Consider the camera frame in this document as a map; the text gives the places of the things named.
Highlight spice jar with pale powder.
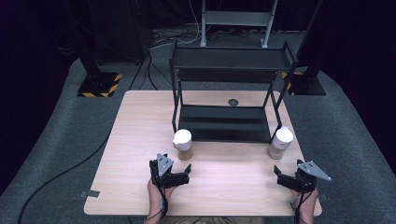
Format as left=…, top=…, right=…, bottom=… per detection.
left=267, top=126, right=294, bottom=161

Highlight black floor cables bundle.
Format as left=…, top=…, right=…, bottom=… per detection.
left=128, top=29, right=174, bottom=91

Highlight long black floor cable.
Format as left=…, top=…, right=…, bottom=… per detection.
left=17, top=132, right=112, bottom=224

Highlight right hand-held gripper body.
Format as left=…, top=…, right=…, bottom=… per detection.
left=276, top=160, right=332, bottom=193

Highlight spice jar with orange powder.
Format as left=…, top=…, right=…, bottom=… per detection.
left=172, top=128, right=194, bottom=161

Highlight dark cabinet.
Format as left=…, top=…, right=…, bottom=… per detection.
left=92, top=0, right=154, bottom=65

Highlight silver metal stand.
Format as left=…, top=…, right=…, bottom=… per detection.
left=200, top=0, right=279, bottom=49

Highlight hand-held gripper cable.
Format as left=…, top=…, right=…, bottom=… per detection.
left=145, top=182, right=170, bottom=224
left=290, top=186, right=313, bottom=224

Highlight left hand-held gripper cable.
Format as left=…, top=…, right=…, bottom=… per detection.
left=145, top=182, right=170, bottom=224

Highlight person's right hand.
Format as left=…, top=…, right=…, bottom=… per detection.
left=290, top=188, right=319, bottom=213

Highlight black metal shelf rack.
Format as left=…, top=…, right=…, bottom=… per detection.
left=169, top=40, right=300, bottom=146

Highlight black stand with striped base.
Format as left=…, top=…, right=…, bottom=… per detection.
left=74, top=31, right=123, bottom=99

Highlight person's left hand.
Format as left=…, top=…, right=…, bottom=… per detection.
left=146, top=178, right=176, bottom=209

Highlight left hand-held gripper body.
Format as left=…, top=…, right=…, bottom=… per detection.
left=150, top=152, right=191, bottom=189

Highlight right hand-held gripper cable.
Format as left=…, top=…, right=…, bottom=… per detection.
left=290, top=186, right=313, bottom=224

